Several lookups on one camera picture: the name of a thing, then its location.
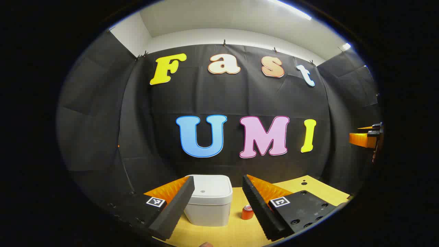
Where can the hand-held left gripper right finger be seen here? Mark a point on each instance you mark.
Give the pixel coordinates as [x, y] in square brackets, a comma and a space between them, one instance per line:
[260, 209]

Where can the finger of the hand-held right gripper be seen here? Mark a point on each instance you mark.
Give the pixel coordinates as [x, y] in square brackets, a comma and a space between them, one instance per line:
[360, 140]

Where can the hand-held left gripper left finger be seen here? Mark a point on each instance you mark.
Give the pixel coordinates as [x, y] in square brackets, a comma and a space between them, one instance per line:
[175, 209]

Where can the red pop can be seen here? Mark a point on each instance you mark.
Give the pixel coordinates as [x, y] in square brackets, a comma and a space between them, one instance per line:
[247, 213]

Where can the white desktop garbage bin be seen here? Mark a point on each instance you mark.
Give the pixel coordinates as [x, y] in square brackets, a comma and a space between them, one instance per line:
[211, 202]

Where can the wooden desktop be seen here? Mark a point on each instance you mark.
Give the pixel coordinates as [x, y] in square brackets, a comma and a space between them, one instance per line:
[223, 235]

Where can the small ceiling light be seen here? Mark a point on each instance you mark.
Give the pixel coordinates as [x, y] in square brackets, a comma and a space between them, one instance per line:
[346, 46]

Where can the black backdrop cloth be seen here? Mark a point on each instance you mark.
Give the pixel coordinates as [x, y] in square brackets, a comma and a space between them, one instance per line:
[137, 120]

